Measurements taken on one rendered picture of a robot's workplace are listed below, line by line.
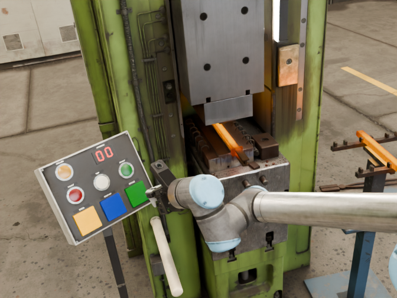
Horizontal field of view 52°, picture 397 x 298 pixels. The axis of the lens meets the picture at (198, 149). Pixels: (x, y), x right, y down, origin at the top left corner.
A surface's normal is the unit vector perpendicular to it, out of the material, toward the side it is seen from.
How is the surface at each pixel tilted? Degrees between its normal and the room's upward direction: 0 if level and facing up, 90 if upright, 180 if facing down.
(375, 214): 66
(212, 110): 90
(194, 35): 90
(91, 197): 60
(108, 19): 90
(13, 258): 0
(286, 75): 90
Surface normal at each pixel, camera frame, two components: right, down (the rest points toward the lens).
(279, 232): 0.28, 0.47
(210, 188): 0.49, -0.22
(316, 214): -0.78, 0.17
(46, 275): -0.08, -0.86
